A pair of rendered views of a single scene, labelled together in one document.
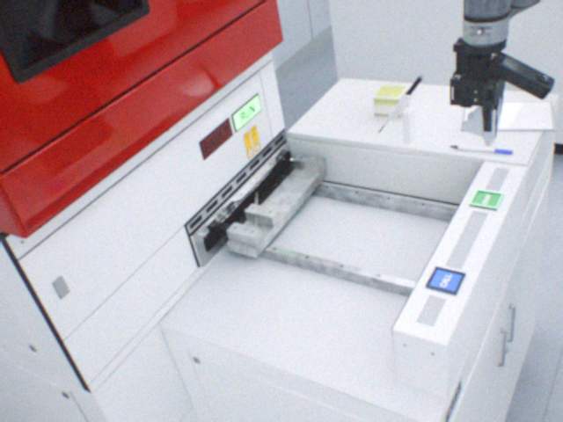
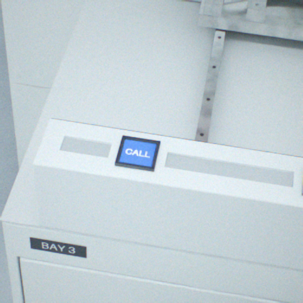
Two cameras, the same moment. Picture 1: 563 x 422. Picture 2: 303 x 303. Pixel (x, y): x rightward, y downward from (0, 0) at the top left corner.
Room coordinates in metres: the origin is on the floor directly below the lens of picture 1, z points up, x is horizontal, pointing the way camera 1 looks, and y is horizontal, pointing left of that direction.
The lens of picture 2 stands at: (0.39, -0.94, 1.77)
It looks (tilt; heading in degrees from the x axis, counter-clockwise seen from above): 46 degrees down; 59
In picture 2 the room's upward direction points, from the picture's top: 4 degrees clockwise
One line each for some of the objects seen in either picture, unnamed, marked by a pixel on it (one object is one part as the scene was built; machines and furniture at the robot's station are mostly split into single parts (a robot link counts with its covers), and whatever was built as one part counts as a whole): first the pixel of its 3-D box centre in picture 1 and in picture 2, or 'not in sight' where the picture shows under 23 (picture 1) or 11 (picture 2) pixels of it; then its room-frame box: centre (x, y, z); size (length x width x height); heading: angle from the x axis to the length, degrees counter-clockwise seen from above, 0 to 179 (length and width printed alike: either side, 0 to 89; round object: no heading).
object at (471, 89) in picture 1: (479, 71); not in sight; (0.99, -0.41, 1.25); 0.09 x 0.08 x 0.12; 52
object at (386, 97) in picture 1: (391, 102); not in sight; (1.42, -0.35, 1.00); 0.07 x 0.07 x 0.07; 56
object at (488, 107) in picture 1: (488, 108); not in sight; (0.96, -0.42, 1.18); 0.05 x 0.02 x 0.09; 142
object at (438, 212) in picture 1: (373, 200); not in sight; (1.23, -0.24, 0.84); 0.50 x 0.02 x 0.03; 52
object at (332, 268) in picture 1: (325, 266); (210, 89); (1.02, -0.08, 0.84); 0.50 x 0.02 x 0.03; 52
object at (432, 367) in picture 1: (467, 264); (226, 202); (0.88, -0.35, 0.89); 0.55 x 0.09 x 0.14; 142
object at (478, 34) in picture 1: (485, 29); not in sight; (0.98, -0.41, 1.33); 0.08 x 0.08 x 0.05
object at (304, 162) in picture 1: (309, 163); not in sight; (1.38, -0.11, 0.89); 0.08 x 0.03 x 0.03; 52
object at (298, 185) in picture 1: (281, 206); (295, 21); (1.25, -0.01, 0.87); 0.36 x 0.08 x 0.03; 142
